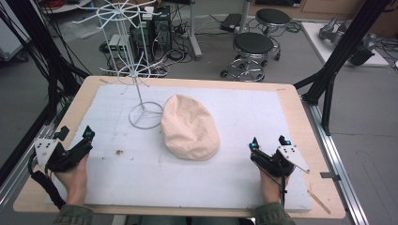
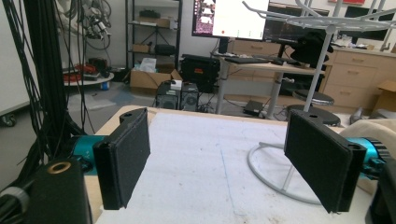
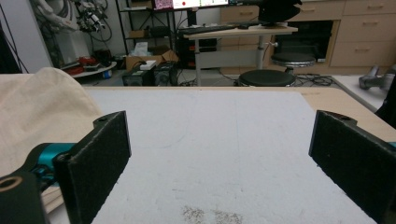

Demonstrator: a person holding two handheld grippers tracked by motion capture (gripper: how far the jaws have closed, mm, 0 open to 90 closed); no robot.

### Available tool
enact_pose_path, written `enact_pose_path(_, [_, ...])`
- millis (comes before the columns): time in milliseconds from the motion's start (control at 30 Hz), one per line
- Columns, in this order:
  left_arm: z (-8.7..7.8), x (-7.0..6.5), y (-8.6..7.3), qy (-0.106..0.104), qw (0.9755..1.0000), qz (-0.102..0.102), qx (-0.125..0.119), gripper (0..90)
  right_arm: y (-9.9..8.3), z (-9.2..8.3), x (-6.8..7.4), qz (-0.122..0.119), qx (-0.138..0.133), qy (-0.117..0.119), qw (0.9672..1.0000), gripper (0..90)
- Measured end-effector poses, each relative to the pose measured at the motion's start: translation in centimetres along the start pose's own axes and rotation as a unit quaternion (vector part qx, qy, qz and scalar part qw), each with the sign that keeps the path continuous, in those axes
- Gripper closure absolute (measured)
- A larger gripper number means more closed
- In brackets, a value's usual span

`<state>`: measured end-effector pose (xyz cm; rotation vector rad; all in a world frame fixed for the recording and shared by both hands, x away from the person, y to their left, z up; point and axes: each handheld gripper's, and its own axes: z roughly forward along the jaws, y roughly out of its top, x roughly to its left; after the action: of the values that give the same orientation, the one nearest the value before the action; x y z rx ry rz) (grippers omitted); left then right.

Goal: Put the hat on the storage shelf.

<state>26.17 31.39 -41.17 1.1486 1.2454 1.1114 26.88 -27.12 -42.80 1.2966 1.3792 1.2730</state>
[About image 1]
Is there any black metal frame stand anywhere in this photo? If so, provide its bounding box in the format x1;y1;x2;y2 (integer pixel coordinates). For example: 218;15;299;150
293;0;393;136
0;0;92;186

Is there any person's left hand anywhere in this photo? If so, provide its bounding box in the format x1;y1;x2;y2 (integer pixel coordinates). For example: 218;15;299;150
54;152;90;206

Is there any white foam mat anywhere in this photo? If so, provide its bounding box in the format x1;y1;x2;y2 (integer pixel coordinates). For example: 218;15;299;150
46;83;314;214

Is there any black metal clip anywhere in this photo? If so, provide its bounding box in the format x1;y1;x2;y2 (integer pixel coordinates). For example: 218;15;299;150
319;171;342;183

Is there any white wire display rack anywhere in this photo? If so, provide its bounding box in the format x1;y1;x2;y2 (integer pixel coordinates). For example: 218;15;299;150
71;0;165;130

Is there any grey metal post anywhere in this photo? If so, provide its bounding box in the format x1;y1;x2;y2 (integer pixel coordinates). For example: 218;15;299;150
187;0;204;61

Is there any small white device box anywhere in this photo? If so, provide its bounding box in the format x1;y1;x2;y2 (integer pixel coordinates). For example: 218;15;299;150
107;33;130;54

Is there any black computer tower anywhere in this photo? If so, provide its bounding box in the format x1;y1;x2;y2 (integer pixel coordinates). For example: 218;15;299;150
129;5;174;64

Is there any aluminium rail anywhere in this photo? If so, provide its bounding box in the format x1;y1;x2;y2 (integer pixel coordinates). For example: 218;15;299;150
300;98;371;225
0;102;71;209

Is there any white board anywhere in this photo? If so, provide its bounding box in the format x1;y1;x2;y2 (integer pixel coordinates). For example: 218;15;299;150
300;21;391;68

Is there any beige cap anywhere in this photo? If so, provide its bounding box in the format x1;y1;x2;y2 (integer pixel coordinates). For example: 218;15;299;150
160;94;222;162

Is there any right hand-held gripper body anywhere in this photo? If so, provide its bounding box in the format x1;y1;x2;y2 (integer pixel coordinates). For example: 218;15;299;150
250;143;311;179

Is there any large black round stool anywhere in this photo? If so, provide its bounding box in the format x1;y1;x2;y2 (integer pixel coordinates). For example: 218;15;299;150
220;31;282;83

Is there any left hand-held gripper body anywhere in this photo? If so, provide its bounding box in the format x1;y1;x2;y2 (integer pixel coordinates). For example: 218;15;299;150
33;137;94;173

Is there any black flat box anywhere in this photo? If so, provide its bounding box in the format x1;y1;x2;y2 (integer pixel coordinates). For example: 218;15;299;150
219;12;244;33

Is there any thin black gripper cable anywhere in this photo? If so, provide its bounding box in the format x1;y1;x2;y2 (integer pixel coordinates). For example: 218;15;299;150
279;168;288;208

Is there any black sleeved gripper cable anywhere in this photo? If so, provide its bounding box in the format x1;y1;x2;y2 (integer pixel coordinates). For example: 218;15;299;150
27;152;68;211

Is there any wooden stick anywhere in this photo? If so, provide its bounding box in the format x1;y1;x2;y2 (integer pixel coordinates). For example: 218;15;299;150
307;188;332;216

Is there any small black round stool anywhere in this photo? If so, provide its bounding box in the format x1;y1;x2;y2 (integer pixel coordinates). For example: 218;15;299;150
254;7;297;39

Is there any person's right hand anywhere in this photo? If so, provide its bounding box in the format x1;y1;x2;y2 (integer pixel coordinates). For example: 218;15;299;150
258;168;291;204

